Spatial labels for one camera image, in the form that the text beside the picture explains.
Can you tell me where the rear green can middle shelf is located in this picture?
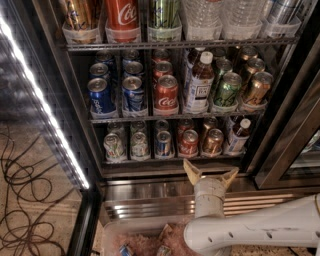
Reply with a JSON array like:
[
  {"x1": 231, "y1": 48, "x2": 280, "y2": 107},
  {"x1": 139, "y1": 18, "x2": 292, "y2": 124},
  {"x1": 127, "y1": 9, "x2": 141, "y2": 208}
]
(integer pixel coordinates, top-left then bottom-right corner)
[{"x1": 212, "y1": 47, "x2": 226, "y2": 61}]

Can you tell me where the front blue can bottom shelf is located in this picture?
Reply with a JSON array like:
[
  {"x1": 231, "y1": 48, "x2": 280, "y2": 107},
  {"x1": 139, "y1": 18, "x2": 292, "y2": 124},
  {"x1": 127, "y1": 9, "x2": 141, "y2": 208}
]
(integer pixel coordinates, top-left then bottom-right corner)
[{"x1": 156, "y1": 131, "x2": 171, "y2": 156}]

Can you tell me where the wire shelf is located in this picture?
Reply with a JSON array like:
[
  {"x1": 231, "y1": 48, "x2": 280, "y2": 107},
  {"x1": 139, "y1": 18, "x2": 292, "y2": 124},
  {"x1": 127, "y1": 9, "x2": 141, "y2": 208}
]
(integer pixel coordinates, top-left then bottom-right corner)
[
  {"x1": 89, "y1": 110, "x2": 264, "y2": 124},
  {"x1": 62, "y1": 37, "x2": 299, "y2": 52}
]

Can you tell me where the white green can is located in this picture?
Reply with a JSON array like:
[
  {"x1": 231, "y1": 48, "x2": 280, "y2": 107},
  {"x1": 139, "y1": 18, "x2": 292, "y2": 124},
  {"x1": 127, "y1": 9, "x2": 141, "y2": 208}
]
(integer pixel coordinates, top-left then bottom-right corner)
[
  {"x1": 130, "y1": 132, "x2": 149, "y2": 158},
  {"x1": 130, "y1": 121, "x2": 147, "y2": 134}
]

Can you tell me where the rear white green can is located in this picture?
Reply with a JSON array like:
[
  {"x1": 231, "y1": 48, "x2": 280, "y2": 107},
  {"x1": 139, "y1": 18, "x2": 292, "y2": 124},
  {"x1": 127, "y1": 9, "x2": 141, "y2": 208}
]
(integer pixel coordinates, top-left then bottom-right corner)
[{"x1": 130, "y1": 121, "x2": 147, "y2": 134}]

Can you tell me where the front green can middle shelf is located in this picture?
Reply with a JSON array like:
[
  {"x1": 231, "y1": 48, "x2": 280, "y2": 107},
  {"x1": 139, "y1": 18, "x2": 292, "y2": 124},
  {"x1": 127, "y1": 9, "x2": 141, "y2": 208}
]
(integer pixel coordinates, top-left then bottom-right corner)
[{"x1": 213, "y1": 72, "x2": 242, "y2": 107}]

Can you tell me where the front orange can bottom shelf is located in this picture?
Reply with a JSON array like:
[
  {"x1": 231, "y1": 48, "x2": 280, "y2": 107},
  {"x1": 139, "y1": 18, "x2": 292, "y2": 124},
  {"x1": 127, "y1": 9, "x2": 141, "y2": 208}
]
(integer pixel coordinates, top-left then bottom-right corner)
[{"x1": 202, "y1": 128, "x2": 224, "y2": 155}]

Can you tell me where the front white can far left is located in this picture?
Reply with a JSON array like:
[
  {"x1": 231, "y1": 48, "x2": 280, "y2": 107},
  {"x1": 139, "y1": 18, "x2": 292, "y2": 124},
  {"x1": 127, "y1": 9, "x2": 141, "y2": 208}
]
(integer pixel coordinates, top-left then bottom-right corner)
[{"x1": 103, "y1": 133, "x2": 125, "y2": 161}]

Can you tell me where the rear tea bottle middle shelf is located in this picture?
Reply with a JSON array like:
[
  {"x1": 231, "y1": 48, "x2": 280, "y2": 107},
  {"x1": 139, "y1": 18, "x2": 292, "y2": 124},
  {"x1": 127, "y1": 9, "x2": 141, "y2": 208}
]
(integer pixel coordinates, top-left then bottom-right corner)
[{"x1": 183, "y1": 47, "x2": 205, "y2": 96}]

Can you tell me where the rear red coca-cola can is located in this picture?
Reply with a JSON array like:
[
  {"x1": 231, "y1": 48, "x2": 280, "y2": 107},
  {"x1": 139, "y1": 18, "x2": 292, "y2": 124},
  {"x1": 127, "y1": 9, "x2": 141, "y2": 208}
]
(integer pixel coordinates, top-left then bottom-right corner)
[{"x1": 152, "y1": 49, "x2": 171, "y2": 63}]

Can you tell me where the front red cola can bottom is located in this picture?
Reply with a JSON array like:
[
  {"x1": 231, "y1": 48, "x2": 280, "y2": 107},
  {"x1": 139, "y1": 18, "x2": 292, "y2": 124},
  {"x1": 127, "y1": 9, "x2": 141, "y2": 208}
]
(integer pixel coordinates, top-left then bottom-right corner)
[{"x1": 179, "y1": 129, "x2": 198, "y2": 155}]

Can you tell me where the rear white can far left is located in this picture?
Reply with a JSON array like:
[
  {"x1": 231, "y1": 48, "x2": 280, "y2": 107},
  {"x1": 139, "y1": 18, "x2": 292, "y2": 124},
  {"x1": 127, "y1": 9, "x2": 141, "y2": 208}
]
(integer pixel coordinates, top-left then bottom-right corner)
[{"x1": 107, "y1": 122, "x2": 125, "y2": 138}]

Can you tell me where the steel fridge base grille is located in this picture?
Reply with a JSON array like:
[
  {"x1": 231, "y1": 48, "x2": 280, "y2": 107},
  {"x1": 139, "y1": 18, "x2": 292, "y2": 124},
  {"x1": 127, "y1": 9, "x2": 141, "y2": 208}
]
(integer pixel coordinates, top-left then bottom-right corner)
[{"x1": 102, "y1": 176, "x2": 320, "y2": 221}]

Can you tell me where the rear blue can bottom shelf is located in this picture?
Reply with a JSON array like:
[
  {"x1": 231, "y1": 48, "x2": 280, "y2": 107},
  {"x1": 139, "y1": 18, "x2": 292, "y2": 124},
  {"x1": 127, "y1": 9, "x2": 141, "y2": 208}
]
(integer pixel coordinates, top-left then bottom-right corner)
[{"x1": 155, "y1": 119, "x2": 169, "y2": 133}]

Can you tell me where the middle wire shelf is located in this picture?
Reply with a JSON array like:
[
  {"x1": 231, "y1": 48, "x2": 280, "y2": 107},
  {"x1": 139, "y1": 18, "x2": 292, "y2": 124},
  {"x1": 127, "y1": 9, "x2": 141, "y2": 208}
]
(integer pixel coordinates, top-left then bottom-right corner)
[{"x1": 89, "y1": 110, "x2": 264, "y2": 124}]

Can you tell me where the left water bottle top shelf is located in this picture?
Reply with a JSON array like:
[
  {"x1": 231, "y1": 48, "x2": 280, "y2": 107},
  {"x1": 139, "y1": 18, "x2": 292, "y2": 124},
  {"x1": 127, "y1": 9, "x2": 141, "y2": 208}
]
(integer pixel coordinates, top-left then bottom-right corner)
[{"x1": 182, "y1": 0, "x2": 224, "y2": 41}]

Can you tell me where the right closed fridge door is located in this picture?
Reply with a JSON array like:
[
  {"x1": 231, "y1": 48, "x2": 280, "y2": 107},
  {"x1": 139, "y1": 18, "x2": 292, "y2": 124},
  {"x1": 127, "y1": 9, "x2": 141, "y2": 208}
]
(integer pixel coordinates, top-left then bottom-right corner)
[{"x1": 255, "y1": 73, "x2": 320, "y2": 189}]

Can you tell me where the rear blue white pepsi can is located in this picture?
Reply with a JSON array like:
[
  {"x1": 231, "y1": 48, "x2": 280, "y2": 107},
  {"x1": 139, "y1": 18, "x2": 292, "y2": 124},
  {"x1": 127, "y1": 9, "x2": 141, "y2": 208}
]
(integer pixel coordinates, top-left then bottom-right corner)
[{"x1": 122, "y1": 49, "x2": 140, "y2": 65}]

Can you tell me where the clear plastic bin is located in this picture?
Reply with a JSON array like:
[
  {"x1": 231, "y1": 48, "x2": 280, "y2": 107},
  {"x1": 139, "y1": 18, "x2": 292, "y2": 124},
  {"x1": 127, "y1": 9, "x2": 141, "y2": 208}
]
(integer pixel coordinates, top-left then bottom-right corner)
[{"x1": 102, "y1": 216, "x2": 200, "y2": 256}]

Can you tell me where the rear gold can middle shelf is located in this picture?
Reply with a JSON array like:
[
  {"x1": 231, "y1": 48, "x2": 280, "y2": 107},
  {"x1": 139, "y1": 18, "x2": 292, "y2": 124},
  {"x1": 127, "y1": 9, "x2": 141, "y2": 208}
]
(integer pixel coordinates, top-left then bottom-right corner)
[{"x1": 238, "y1": 46, "x2": 258, "y2": 62}]

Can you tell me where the rear red can bottom shelf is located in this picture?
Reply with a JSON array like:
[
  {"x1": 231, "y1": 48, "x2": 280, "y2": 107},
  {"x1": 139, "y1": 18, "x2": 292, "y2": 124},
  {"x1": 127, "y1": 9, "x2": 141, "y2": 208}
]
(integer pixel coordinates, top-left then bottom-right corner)
[{"x1": 177, "y1": 119, "x2": 194, "y2": 140}]

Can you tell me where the blue can shelf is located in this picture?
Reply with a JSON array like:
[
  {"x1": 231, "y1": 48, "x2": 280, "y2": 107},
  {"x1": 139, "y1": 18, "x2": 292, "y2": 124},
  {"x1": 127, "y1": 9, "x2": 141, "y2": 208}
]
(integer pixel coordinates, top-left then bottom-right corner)
[
  {"x1": 155, "y1": 119, "x2": 169, "y2": 133},
  {"x1": 156, "y1": 131, "x2": 171, "y2": 156}
]

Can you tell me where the middle blue pepsi can left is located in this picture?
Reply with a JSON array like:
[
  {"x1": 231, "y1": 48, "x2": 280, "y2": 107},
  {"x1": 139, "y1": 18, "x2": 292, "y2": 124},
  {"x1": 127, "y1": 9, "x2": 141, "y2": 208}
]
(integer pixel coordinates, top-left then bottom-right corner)
[{"x1": 89, "y1": 63, "x2": 110, "y2": 80}]

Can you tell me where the front blue pepsi can left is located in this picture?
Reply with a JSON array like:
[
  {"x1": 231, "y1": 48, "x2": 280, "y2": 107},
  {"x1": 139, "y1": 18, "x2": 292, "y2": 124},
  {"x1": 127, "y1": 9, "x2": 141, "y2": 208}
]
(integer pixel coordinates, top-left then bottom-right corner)
[{"x1": 87, "y1": 78, "x2": 116, "y2": 114}]

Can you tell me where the orange can shelf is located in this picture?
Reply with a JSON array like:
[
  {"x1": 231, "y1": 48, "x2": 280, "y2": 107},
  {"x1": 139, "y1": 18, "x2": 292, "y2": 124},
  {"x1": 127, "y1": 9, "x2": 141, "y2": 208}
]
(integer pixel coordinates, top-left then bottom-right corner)
[
  {"x1": 201, "y1": 117, "x2": 218, "y2": 140},
  {"x1": 202, "y1": 128, "x2": 224, "y2": 155}
]

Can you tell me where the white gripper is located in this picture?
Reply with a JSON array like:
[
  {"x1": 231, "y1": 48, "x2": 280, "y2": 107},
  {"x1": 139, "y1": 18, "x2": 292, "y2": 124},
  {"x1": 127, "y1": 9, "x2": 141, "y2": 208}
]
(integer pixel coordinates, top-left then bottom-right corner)
[{"x1": 183, "y1": 159, "x2": 239, "y2": 218}]

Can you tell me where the blue can in bin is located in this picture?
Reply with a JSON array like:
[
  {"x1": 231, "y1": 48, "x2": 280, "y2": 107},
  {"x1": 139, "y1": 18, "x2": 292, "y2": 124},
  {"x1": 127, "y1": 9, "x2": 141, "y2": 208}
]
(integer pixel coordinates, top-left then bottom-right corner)
[{"x1": 119, "y1": 245, "x2": 136, "y2": 256}]

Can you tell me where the top wire shelf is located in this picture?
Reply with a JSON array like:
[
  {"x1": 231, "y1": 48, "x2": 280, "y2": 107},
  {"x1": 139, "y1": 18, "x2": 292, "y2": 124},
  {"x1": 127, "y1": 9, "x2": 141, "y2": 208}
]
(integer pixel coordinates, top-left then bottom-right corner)
[{"x1": 62, "y1": 37, "x2": 299, "y2": 52}]

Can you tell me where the front tea bottle middle shelf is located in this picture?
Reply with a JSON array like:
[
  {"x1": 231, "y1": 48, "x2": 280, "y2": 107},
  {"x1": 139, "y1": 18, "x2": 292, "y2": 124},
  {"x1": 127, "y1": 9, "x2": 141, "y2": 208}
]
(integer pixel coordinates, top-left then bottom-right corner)
[{"x1": 186, "y1": 51, "x2": 214, "y2": 112}]

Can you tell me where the front blue white pepsi can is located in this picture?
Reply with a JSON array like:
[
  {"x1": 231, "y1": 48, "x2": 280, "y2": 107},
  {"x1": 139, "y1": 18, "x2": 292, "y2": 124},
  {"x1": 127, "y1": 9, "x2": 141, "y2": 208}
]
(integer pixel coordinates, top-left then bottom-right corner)
[{"x1": 122, "y1": 76, "x2": 145, "y2": 112}]

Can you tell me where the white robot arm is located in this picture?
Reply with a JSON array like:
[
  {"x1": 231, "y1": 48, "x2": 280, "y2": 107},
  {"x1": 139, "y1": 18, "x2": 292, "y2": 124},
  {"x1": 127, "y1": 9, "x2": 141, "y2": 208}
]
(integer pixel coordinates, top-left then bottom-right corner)
[{"x1": 183, "y1": 159, "x2": 320, "y2": 256}]

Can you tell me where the green can in bin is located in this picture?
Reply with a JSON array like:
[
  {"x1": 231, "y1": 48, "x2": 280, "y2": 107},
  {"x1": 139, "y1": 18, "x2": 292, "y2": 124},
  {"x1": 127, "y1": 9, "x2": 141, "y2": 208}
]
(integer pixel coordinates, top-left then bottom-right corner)
[{"x1": 156, "y1": 245, "x2": 171, "y2": 256}]

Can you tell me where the front white green can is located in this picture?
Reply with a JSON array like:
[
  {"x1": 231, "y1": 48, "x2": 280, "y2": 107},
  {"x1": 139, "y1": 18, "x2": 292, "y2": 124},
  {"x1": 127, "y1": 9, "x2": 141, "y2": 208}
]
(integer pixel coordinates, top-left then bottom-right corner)
[{"x1": 130, "y1": 132, "x2": 149, "y2": 158}]

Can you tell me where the tea bottle shelf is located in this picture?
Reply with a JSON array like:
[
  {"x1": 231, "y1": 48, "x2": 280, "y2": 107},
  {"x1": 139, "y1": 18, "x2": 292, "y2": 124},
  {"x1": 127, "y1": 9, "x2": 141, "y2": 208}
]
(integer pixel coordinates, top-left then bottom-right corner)
[
  {"x1": 225, "y1": 118, "x2": 251, "y2": 155},
  {"x1": 183, "y1": 47, "x2": 205, "y2": 96},
  {"x1": 186, "y1": 51, "x2": 214, "y2": 112}
]

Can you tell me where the rear orange can bottom shelf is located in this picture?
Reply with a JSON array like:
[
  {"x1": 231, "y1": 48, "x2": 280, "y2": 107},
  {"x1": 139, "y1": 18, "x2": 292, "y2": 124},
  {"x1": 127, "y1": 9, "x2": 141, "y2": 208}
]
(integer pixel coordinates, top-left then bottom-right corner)
[{"x1": 201, "y1": 117, "x2": 218, "y2": 140}]

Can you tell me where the tea bottle bottom shelf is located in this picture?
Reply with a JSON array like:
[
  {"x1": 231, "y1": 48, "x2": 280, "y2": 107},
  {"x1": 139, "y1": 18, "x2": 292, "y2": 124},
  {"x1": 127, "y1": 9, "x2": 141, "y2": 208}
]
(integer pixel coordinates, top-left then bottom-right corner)
[{"x1": 225, "y1": 118, "x2": 251, "y2": 155}]

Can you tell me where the front red coca-cola can middle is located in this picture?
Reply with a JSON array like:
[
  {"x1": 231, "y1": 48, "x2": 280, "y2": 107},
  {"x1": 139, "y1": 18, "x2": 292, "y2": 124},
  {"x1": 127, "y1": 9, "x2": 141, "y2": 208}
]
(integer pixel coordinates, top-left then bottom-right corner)
[{"x1": 155, "y1": 75, "x2": 178, "y2": 110}]

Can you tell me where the open glass fridge door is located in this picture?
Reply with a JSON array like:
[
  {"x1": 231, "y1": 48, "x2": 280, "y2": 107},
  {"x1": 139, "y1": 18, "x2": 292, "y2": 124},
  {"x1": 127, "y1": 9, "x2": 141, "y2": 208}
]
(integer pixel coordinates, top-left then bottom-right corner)
[{"x1": 0, "y1": 0, "x2": 102, "y2": 256}]

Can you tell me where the blue white pepsi can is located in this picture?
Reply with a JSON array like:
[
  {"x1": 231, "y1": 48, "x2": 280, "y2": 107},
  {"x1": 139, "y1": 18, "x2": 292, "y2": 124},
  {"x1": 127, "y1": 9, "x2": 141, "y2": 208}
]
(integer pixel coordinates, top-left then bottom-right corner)
[
  {"x1": 122, "y1": 76, "x2": 145, "y2": 112},
  {"x1": 124, "y1": 61, "x2": 144, "y2": 79},
  {"x1": 122, "y1": 49, "x2": 140, "y2": 65}
]

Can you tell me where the middle blue white pepsi can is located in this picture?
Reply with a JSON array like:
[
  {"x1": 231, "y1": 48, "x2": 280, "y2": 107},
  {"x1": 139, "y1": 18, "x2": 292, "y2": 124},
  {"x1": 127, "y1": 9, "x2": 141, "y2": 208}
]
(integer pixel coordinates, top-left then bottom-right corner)
[{"x1": 124, "y1": 61, "x2": 144, "y2": 79}]

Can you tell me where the rear blue pepsi can left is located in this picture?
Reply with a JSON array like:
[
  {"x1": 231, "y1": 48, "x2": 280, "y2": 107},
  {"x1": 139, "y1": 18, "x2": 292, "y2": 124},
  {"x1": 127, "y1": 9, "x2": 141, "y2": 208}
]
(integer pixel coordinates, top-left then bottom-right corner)
[{"x1": 95, "y1": 50, "x2": 116, "y2": 68}]

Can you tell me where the front gold can middle shelf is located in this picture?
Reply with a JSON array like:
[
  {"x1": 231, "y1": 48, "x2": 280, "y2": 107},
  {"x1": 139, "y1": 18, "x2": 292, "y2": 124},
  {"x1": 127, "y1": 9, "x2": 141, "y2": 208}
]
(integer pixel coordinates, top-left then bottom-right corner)
[{"x1": 243, "y1": 72, "x2": 273, "y2": 105}]

